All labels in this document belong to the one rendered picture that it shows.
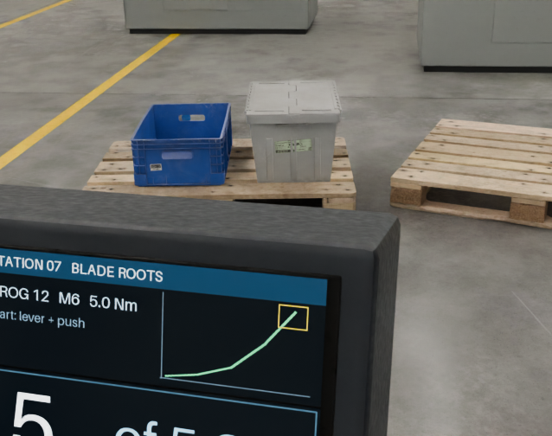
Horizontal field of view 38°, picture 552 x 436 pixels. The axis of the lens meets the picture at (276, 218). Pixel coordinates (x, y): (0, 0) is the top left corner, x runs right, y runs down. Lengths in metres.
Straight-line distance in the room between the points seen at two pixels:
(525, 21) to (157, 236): 5.96
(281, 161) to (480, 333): 1.25
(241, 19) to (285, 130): 4.50
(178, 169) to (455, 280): 1.29
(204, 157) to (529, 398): 1.75
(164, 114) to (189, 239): 3.73
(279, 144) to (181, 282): 3.13
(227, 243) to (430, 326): 2.42
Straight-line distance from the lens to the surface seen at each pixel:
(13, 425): 0.41
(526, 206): 3.54
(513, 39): 6.27
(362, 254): 0.33
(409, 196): 3.63
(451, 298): 2.93
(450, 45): 6.24
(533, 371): 2.59
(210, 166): 3.50
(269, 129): 3.45
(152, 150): 3.52
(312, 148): 3.48
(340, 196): 3.43
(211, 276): 0.34
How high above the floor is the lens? 1.39
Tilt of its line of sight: 23 degrees down
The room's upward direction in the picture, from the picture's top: 1 degrees counter-clockwise
